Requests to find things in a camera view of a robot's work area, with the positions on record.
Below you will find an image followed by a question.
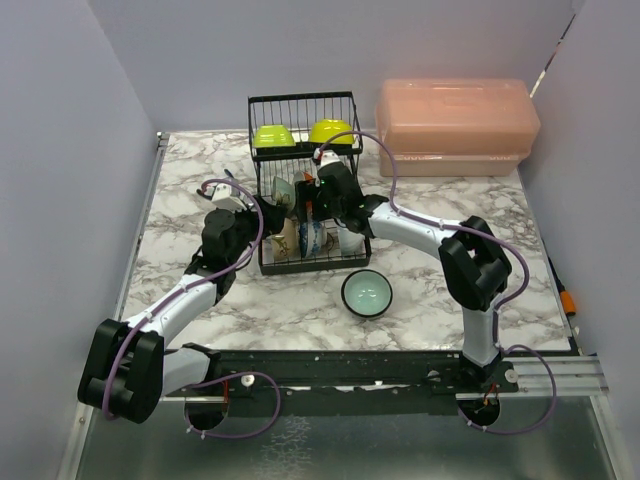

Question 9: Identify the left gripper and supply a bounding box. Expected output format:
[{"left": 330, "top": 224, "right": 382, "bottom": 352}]
[{"left": 221, "top": 194, "right": 286, "bottom": 265}]

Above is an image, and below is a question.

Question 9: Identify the mint green floral bowl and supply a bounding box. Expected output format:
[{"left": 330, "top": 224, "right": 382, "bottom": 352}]
[{"left": 271, "top": 176, "right": 296, "bottom": 213}]

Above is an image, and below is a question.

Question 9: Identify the beige floral bowl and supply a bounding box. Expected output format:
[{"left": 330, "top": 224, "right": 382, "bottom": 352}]
[{"left": 266, "top": 219, "right": 299, "bottom": 261}]

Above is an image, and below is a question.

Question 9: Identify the blue floral bowl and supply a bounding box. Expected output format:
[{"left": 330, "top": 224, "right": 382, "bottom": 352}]
[{"left": 299, "top": 220, "right": 327, "bottom": 258}]

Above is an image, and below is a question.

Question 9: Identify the yellow-green bowl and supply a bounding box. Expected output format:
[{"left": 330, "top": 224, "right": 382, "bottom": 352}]
[{"left": 309, "top": 118, "right": 354, "bottom": 145}]

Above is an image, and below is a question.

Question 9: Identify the white square bowl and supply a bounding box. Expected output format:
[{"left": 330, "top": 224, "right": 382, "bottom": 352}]
[{"left": 253, "top": 124, "right": 296, "bottom": 149}]

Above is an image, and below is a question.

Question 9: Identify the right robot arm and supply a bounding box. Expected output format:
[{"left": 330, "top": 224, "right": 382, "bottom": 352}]
[{"left": 294, "top": 162, "right": 512, "bottom": 391}]

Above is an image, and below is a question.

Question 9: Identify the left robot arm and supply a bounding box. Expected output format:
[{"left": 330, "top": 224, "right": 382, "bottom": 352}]
[{"left": 77, "top": 198, "right": 287, "bottom": 424}]

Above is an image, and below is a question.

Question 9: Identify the black rimmed bowl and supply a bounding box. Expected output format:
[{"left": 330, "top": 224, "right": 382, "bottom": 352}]
[{"left": 341, "top": 269, "right": 393, "bottom": 320}]

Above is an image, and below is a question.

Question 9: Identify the pink plastic storage box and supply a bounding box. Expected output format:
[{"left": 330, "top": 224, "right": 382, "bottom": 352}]
[{"left": 375, "top": 78, "right": 541, "bottom": 177}]

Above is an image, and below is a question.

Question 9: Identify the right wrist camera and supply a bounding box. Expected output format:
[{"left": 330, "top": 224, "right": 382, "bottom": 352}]
[{"left": 313, "top": 148, "right": 343, "bottom": 171}]

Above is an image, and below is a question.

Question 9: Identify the black wire dish rack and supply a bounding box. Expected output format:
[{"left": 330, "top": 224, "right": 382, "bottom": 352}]
[{"left": 248, "top": 91, "right": 371, "bottom": 275}]

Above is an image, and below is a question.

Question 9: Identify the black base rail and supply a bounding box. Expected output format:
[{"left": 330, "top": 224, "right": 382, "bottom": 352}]
[{"left": 167, "top": 350, "right": 519, "bottom": 418}]

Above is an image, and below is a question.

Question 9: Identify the orange clamp handle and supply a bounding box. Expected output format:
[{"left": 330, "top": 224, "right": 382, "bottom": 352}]
[{"left": 559, "top": 286, "right": 577, "bottom": 318}]

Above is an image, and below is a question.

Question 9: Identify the aluminium frame rail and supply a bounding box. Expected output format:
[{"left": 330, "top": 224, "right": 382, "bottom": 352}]
[{"left": 510, "top": 356, "right": 609, "bottom": 397}]

